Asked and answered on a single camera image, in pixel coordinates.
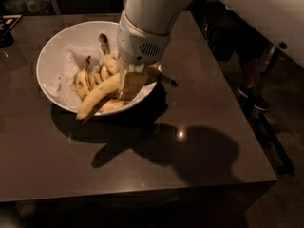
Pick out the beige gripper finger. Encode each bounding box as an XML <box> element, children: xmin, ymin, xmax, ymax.
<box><xmin>119</xmin><ymin>71</ymin><xmax>148</xmax><ymax>101</ymax></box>

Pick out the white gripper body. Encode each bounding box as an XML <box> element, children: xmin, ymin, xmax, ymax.
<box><xmin>117</xmin><ymin>11</ymin><xmax>170</xmax><ymax>72</ymax></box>

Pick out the long top yellow banana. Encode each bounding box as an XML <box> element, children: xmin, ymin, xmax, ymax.
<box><xmin>76</xmin><ymin>66</ymin><xmax>178</xmax><ymax>123</ymax></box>

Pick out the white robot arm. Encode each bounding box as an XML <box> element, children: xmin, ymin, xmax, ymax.
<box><xmin>117</xmin><ymin>0</ymin><xmax>304</xmax><ymax>71</ymax></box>

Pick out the yellow banana bunch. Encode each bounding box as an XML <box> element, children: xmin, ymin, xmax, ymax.
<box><xmin>75</xmin><ymin>34</ymin><xmax>117</xmax><ymax>102</ymax></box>

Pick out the white paper bowl liner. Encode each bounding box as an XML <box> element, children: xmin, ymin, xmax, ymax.
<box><xmin>42</xmin><ymin>45</ymin><xmax>162</xmax><ymax>112</ymax></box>

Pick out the white ceramic bowl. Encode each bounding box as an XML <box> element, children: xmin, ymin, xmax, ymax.
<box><xmin>37</xmin><ymin>21</ymin><xmax>157</xmax><ymax>115</ymax></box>

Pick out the black shoe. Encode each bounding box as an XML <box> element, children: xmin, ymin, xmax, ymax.
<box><xmin>237</xmin><ymin>85</ymin><xmax>270</xmax><ymax>112</ymax></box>

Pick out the shelf with plastic bottles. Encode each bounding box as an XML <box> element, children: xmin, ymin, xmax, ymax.
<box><xmin>0</xmin><ymin>0</ymin><xmax>60</xmax><ymax>16</ymax></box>

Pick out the black object at left edge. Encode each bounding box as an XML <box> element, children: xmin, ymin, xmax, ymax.
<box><xmin>0</xmin><ymin>14</ymin><xmax>22</xmax><ymax>48</ymax></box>

